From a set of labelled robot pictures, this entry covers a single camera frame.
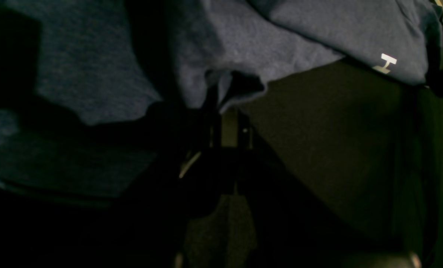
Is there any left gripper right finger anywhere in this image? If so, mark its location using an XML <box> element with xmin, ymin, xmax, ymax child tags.
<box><xmin>237</xmin><ymin>112</ymin><xmax>422</xmax><ymax>268</ymax></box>

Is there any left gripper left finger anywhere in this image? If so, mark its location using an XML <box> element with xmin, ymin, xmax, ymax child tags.
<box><xmin>0</xmin><ymin>86</ymin><xmax>222</xmax><ymax>268</ymax></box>

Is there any blue-grey t-shirt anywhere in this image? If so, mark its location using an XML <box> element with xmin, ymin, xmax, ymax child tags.
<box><xmin>0</xmin><ymin>0</ymin><xmax>443</xmax><ymax>197</ymax></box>

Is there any black table cloth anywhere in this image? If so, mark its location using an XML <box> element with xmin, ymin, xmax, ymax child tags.
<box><xmin>184</xmin><ymin>0</ymin><xmax>443</xmax><ymax>268</ymax></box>

